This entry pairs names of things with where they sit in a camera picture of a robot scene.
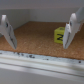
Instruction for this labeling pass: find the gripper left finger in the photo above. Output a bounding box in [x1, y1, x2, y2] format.
[0, 14, 18, 51]

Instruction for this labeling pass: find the yellow block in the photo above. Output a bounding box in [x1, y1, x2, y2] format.
[53, 26, 67, 43]

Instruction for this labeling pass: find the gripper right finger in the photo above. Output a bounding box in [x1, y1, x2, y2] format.
[62, 5, 84, 50]

